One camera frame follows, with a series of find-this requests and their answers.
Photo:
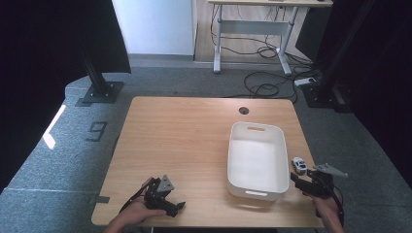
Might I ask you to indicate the black tape strip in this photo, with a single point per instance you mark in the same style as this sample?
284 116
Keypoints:
100 199

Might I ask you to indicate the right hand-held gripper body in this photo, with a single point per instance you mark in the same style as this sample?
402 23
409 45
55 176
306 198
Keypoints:
320 186

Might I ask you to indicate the white panel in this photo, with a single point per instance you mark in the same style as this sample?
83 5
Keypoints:
155 26

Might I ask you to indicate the white plastic basket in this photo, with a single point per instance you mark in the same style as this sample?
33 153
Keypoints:
256 161

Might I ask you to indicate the person's left hand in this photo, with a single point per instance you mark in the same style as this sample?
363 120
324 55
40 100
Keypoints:
136 210

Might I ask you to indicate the white power strip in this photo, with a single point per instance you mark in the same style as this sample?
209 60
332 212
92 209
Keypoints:
304 81

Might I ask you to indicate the black metal stand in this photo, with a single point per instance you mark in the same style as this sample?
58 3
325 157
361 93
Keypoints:
100 85
327 87

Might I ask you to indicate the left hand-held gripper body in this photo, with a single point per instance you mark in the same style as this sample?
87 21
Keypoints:
155 197

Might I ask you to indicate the person's right hand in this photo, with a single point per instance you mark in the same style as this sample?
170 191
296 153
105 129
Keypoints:
328 207

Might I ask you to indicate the black curtain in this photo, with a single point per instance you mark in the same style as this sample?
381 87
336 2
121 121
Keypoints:
42 64
385 81

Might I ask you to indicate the white toy car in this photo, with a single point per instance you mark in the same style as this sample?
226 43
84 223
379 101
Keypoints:
299 165

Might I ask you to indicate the white desk with metal legs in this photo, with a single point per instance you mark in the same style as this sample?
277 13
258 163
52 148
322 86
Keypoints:
256 26

